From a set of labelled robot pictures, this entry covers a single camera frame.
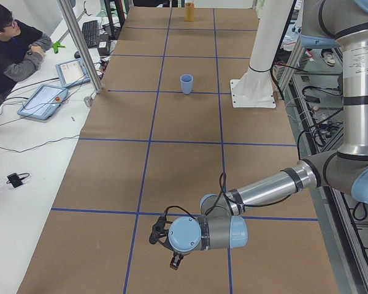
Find brown paper table cover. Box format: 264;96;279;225
18;7;339;293

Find black keyboard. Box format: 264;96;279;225
82;20;99;48

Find light blue plastic cup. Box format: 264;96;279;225
180;73;194;95

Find green plastic clamp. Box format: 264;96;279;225
52;41;66;54

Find small black adapter with cable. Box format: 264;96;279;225
7;173;30;188

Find wooden chopstick holder cup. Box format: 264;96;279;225
184;1;194;22

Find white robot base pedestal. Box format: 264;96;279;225
231;0;294;108

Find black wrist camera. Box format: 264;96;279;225
148;213;171;244

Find black power adapter box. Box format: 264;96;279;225
98;40;110;56

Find blue teach pendant tablet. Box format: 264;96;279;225
17;85;69;121

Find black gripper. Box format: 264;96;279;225
169;251;189;269

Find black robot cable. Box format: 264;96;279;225
163;110;344;221

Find seated person in dark vest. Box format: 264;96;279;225
0;4;52;96

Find aluminium frame post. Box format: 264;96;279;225
57;0;102;94

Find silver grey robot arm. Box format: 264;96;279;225
149;1;368;270

